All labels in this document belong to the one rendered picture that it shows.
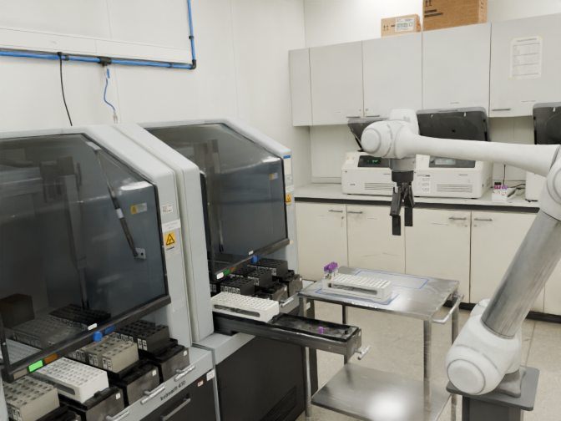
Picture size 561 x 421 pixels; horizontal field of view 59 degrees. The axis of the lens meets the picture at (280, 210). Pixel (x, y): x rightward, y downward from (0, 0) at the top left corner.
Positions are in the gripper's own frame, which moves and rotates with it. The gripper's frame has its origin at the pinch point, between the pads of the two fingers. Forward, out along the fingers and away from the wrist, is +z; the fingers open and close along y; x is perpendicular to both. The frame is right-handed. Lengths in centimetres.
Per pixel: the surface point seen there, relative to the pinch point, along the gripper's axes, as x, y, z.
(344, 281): 34, 24, 32
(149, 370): 67, -62, 40
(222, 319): 71, -17, 41
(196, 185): 75, -21, -16
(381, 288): 15.7, 21.3, 32.3
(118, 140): 97, -37, -35
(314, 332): 29, -15, 39
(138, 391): 66, -68, 44
